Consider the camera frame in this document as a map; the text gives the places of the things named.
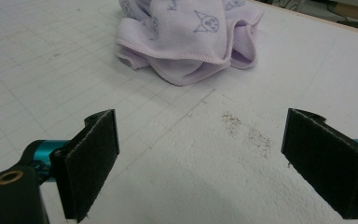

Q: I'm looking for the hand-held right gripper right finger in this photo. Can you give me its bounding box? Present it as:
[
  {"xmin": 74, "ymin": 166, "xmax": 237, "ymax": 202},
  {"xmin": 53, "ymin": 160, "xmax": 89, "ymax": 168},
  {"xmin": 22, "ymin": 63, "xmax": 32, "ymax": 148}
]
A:
[{"xmin": 281, "ymin": 107, "xmax": 358, "ymax": 220}]

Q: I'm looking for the lilac printed towel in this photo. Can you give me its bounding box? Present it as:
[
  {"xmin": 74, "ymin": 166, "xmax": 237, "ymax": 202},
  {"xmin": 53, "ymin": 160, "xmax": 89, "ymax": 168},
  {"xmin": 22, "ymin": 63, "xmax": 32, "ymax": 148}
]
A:
[{"xmin": 115, "ymin": 0, "xmax": 265, "ymax": 87}]

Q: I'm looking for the wooden table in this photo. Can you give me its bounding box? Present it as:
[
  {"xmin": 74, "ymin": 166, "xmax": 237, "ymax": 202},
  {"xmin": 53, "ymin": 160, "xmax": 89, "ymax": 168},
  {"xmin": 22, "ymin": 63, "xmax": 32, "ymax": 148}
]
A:
[{"xmin": 250, "ymin": 0, "xmax": 358, "ymax": 39}]

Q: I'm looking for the white foam mat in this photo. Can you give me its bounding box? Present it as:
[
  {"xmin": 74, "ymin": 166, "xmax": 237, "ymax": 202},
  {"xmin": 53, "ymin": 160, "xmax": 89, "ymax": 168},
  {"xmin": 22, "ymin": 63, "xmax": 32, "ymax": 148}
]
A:
[{"xmin": 0, "ymin": 0, "xmax": 358, "ymax": 224}]

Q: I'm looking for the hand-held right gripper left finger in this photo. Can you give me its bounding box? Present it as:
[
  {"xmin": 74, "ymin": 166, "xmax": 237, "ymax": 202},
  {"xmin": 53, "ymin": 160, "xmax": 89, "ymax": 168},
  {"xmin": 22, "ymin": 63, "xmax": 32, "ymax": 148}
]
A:
[{"xmin": 49, "ymin": 108, "xmax": 120, "ymax": 224}]

